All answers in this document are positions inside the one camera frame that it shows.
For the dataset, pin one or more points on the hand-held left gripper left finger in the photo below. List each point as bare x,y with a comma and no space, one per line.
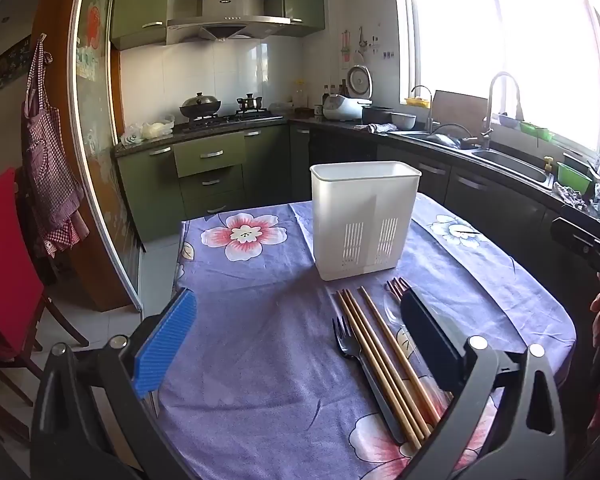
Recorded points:
165,350

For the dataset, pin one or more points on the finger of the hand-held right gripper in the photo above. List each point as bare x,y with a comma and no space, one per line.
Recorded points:
575,240

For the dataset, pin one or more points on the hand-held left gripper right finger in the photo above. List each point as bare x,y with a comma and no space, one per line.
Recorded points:
430,345

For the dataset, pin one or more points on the light wooden chopstick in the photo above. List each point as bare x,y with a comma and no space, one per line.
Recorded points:
375,345
403,360
364,345
390,360

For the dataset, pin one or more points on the white plastic utensil holder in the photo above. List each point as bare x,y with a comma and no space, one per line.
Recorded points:
350,200

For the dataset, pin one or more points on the person's right hand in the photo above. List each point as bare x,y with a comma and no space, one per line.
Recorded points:
598,304

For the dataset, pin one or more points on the translucent spoon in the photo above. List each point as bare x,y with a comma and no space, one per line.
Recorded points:
393,314

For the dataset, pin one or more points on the green plastic container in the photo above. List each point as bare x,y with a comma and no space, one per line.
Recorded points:
572,180

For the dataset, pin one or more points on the dark reddish chopstick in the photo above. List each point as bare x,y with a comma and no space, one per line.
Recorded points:
394,294
403,286

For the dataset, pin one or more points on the black plastic fork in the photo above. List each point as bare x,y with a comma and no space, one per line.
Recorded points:
347,342

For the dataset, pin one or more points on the purple floral tablecloth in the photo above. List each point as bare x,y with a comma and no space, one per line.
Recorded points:
260,350

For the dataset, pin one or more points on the dark lower cabinets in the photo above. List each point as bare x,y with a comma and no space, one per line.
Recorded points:
480,195

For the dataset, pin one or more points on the green basin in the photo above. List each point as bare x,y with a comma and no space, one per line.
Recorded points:
535,131

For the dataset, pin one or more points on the tall chrome faucet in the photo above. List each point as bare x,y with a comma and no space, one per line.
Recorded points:
490,105

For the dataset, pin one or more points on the wooden cutting board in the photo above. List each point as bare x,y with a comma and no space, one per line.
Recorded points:
460,110

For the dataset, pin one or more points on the red chair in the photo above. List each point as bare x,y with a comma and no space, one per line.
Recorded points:
5,260

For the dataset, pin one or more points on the small chrome faucet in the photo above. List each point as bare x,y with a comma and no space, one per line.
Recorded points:
428,120

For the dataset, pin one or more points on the steel sink with wok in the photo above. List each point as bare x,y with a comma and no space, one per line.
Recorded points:
415,135

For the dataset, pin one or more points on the open green drawer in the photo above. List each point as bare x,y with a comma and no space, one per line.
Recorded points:
210,154

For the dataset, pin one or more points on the kitchen window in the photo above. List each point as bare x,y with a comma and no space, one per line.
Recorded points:
505,50

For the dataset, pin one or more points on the white bowl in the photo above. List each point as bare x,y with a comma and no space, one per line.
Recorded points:
403,120

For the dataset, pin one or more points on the yellow basket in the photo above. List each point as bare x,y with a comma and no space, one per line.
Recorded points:
417,102

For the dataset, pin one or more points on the green lower cabinets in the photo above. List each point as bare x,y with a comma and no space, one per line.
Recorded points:
265,160

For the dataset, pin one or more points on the checkered apron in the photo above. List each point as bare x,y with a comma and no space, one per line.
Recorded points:
47,170

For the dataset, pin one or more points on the white plastic bags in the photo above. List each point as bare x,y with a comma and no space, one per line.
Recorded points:
152,130

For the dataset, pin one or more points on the patterned dish cloth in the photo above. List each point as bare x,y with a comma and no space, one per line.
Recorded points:
372,128

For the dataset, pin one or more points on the black inner pot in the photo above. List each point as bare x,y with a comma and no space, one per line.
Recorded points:
377,114

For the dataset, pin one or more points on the black gas stove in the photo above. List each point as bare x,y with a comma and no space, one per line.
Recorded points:
240,117

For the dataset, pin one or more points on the black wok with lid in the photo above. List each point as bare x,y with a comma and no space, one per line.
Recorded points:
200,105

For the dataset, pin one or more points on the frosted glass sliding door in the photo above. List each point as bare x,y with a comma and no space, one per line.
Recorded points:
97,110

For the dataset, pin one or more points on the white rice cooker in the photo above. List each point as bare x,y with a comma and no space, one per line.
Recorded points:
342,106

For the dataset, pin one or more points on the small steel pot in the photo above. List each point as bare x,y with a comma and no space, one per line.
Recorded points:
251,102

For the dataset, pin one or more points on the sauce bottles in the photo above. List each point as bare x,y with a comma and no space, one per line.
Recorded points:
332,92

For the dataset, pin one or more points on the cooking oil jug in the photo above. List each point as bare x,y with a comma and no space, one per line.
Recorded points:
299,95

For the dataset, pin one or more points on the steel range hood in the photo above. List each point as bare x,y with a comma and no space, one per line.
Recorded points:
220,5

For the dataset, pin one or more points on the hanging wall utensils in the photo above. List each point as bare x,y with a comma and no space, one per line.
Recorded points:
357,47

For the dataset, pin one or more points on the dark wall picture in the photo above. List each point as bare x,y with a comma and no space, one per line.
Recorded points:
10,62

